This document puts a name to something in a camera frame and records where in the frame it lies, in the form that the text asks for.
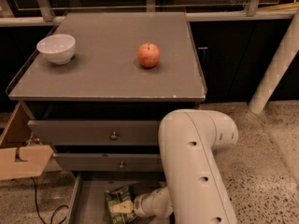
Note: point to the red apple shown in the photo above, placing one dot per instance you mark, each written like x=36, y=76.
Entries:
x=148, y=55

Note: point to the wooden cutout board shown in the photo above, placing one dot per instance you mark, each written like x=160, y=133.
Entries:
x=23, y=162

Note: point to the middle grey drawer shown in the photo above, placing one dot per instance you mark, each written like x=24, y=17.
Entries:
x=109, y=162

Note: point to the white diagonal pole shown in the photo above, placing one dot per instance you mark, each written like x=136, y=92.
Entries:
x=282, y=59

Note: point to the metal railing frame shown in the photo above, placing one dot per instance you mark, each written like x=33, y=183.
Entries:
x=49, y=12

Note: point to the grey drawer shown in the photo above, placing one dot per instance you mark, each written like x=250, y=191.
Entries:
x=88, y=202
x=96, y=132
x=109, y=162

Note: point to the top grey drawer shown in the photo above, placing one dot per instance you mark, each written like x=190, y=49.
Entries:
x=96, y=132

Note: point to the green jalapeno chip bag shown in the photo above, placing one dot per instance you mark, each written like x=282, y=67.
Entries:
x=118, y=196

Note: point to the bottom grey drawer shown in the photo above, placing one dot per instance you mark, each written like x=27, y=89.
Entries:
x=88, y=202

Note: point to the white ceramic bowl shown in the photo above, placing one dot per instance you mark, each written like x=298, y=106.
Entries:
x=58, y=49

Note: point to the grey drawer cabinet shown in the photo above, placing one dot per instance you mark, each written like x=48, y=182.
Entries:
x=105, y=80

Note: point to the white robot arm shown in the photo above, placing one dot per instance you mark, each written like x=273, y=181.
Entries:
x=194, y=191

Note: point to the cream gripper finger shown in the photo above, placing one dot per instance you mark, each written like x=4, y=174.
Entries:
x=126, y=207

